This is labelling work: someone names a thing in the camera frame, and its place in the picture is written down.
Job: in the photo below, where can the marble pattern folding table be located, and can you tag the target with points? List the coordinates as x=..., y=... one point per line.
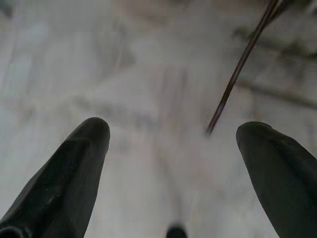
x=237, y=71

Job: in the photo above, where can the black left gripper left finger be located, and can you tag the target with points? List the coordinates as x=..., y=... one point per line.
x=62, y=178

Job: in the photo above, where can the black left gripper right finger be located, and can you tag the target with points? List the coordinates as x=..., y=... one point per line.
x=284, y=178

